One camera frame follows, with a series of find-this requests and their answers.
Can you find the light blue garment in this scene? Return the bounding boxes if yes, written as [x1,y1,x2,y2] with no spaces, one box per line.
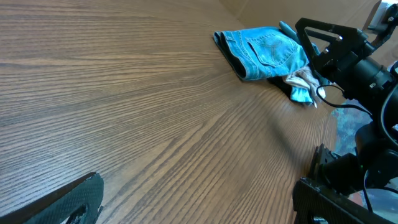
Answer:
[279,21,305,54]

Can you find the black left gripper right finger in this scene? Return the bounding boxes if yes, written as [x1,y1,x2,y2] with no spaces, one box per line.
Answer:
[292,177,392,224]

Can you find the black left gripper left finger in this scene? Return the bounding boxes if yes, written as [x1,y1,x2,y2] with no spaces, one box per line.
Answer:
[1,172,104,223]

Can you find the dark navy garment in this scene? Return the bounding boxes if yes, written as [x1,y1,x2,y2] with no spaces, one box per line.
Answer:
[267,77,292,98]

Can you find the blue denim jeans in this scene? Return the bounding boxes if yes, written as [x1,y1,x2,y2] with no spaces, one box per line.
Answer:
[213,26,314,105]

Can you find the beige crumpled garment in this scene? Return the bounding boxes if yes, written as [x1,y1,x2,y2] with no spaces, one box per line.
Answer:
[282,66,321,108]

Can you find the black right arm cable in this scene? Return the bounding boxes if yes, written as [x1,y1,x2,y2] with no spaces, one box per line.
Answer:
[316,84,374,119]

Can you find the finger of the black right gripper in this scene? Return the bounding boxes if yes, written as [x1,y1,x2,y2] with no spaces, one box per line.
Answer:
[295,18,364,67]

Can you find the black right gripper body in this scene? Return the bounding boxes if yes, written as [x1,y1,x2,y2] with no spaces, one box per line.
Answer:
[314,34,395,103]

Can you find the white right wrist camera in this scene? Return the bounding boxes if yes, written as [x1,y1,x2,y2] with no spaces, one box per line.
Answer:
[363,0,397,33]

